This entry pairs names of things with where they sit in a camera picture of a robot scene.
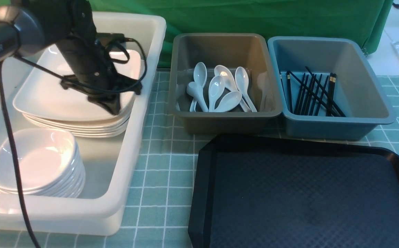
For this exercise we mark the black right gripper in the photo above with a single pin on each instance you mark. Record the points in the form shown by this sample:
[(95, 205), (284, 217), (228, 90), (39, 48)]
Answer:
[(94, 71)]

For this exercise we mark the white bowl tray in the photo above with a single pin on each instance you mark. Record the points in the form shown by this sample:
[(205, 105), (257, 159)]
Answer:
[(44, 156)]

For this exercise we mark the black chopstick gold tip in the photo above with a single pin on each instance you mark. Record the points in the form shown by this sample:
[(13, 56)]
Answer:
[(331, 88)]

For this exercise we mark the black chopstick in bin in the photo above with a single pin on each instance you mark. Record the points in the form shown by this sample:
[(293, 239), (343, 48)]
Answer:
[(289, 91)]

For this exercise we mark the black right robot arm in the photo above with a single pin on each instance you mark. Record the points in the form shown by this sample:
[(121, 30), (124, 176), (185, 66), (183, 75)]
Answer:
[(28, 26)]

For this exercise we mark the white square rice plate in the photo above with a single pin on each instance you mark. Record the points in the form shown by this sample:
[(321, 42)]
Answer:
[(42, 96)]

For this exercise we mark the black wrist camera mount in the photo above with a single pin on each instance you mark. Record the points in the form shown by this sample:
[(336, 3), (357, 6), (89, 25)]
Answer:
[(106, 38)]

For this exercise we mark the brown plastic bin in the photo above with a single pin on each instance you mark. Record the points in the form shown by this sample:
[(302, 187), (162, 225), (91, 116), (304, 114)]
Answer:
[(248, 50)]

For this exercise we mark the blue plastic bin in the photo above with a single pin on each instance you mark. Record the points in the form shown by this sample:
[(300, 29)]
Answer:
[(358, 92)]

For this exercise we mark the white spoon long centre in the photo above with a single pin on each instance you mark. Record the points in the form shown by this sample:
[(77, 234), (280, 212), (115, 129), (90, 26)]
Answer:
[(230, 84)]

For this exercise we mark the bottom stacked white plate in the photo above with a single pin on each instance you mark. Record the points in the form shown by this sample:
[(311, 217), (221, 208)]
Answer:
[(87, 135)]

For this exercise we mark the green cloth backdrop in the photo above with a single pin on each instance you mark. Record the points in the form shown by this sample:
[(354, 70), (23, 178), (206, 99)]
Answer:
[(361, 21)]

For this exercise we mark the green checkered tablecloth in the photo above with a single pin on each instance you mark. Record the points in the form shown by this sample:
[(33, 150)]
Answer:
[(159, 198)]

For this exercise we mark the black serving tray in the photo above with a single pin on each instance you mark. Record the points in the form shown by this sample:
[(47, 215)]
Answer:
[(262, 192)]

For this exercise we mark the lower stacked white bowls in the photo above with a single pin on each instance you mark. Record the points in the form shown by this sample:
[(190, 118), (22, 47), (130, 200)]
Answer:
[(69, 186)]

